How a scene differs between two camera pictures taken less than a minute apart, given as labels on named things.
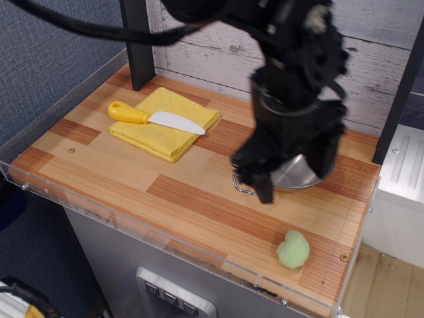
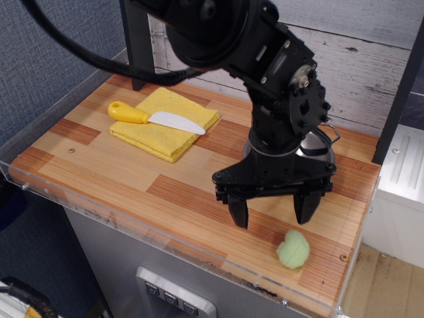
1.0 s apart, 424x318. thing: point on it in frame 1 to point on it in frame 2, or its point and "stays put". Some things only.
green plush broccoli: [293, 251] stays put
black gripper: [297, 104] to [262, 173]
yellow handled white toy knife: [124, 112] stays put
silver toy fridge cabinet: [113, 253] stays put
